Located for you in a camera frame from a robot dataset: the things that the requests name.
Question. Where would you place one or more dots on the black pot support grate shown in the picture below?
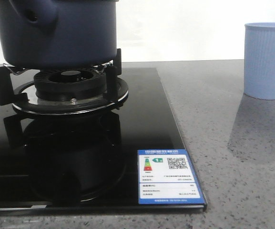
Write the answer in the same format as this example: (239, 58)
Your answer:
(24, 99)

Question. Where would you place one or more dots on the light blue ribbed cup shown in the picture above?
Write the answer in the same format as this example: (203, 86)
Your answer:
(259, 60)

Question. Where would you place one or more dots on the dark blue cooking pot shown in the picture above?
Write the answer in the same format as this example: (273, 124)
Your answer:
(56, 34)

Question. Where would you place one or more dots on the black glass gas stove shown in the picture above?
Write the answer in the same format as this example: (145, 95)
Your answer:
(85, 163)

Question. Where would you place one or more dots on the blue energy label sticker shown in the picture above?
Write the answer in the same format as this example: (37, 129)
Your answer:
(167, 177)

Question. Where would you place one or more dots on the black round gas burner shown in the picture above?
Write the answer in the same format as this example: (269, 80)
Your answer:
(63, 85)

